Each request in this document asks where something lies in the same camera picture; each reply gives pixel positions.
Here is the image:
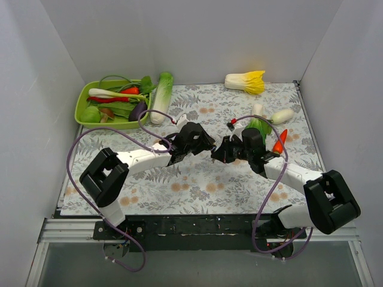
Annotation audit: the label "white green leek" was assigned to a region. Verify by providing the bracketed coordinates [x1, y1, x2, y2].
[88, 88, 145, 99]

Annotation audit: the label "small orange pepper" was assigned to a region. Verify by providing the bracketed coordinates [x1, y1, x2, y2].
[120, 87, 139, 95]

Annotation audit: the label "green plastic tray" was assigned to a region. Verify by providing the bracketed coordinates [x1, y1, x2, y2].
[75, 77, 153, 130]

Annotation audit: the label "green leafy vegetable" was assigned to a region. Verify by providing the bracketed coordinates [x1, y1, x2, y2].
[96, 102, 136, 119]

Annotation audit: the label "red chili pepper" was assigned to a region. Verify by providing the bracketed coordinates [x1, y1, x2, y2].
[87, 96, 130, 103]

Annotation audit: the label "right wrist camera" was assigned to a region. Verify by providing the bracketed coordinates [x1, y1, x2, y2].
[227, 118, 245, 141]

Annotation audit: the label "purple eggplant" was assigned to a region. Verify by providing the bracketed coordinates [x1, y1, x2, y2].
[128, 100, 147, 121]

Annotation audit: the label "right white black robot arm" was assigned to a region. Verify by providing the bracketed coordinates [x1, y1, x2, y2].
[211, 128, 361, 238]

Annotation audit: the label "round green cabbage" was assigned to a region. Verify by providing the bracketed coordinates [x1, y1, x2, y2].
[80, 106, 101, 123]

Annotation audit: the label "green long beans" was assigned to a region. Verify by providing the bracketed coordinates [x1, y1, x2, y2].
[98, 75, 141, 93]

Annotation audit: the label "white radish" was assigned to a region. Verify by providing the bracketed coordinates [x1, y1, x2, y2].
[270, 109, 294, 125]

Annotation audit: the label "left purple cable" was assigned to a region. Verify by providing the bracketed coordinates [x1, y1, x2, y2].
[66, 109, 180, 272]

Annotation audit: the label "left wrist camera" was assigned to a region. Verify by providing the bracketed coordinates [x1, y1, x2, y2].
[177, 114, 189, 128]

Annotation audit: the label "green spinach leaf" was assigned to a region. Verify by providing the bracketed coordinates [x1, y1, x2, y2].
[139, 75, 156, 94]

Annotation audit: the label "purple cable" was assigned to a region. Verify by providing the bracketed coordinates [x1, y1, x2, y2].
[236, 115, 314, 260]
[66, 109, 180, 272]

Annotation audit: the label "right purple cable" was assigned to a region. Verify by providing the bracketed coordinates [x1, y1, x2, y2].
[236, 115, 314, 260]

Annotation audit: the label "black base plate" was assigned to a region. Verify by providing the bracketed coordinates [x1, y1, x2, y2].
[93, 214, 306, 252]

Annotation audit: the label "orange carrot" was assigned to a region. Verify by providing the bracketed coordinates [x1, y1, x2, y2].
[272, 129, 288, 155]

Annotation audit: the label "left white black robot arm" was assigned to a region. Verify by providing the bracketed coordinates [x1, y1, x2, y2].
[79, 122, 215, 239]

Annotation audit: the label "brown mushroom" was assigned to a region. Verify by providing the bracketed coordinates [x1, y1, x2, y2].
[99, 108, 115, 123]

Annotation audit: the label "yellow white cabbage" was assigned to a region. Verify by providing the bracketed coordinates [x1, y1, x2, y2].
[224, 71, 265, 95]

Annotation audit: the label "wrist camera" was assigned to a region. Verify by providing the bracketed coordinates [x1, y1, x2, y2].
[227, 118, 245, 141]
[177, 114, 189, 128]

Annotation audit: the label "green napa cabbage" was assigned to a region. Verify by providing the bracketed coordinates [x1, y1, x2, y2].
[150, 72, 174, 124]

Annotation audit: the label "aluminium frame rail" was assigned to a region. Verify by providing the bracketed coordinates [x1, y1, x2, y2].
[26, 218, 374, 286]

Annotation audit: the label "green bok choy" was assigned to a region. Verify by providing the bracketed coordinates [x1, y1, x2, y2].
[245, 118, 272, 145]

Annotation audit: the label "floral table mat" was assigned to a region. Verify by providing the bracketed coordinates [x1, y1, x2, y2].
[59, 83, 323, 216]

